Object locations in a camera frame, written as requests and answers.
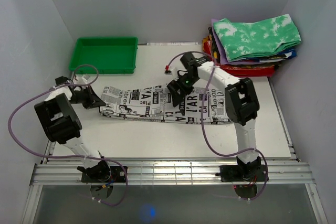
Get red folded trousers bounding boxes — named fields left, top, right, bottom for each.
left=217, top=62, right=278, bottom=78

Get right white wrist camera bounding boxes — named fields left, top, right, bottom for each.
left=164, top=65, right=178, bottom=76

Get blue folded trousers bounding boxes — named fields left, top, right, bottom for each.
left=273, top=48, right=297, bottom=60

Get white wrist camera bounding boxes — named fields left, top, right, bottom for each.
left=77, top=74, right=90, bottom=85
left=164, top=65, right=178, bottom=76

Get aluminium frame rail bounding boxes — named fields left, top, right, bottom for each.
left=30, top=160, right=315, bottom=186

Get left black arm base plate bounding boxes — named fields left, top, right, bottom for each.
left=80, top=166, right=128, bottom=183

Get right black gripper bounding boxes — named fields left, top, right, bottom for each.
left=165, top=74, right=197, bottom=109

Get newspaper print trousers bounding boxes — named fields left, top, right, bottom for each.
left=99, top=85, right=230, bottom=124

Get yellow black folded trousers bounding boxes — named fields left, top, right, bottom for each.
left=202, top=27, right=220, bottom=63

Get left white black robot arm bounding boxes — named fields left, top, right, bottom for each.
left=34, top=75, right=111, bottom=182

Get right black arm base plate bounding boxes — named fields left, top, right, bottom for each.
left=216, top=165, right=269, bottom=182

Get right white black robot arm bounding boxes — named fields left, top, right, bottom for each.
left=165, top=51, right=261, bottom=180

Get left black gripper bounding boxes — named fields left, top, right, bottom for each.
left=69, top=84, right=106, bottom=109

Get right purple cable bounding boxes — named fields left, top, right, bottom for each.
left=165, top=51, right=269, bottom=200

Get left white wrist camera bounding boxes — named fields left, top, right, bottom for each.
left=77, top=74, right=90, bottom=85

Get green plastic tray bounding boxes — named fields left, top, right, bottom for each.
left=69, top=37, right=138, bottom=74

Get purple cable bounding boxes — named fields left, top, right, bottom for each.
left=165, top=51, right=269, bottom=200
left=7, top=63, right=129, bottom=206

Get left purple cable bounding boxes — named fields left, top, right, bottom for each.
left=7, top=63, right=129, bottom=206

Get green tie-dye folded trousers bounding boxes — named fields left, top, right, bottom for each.
left=213, top=14, right=302, bottom=62

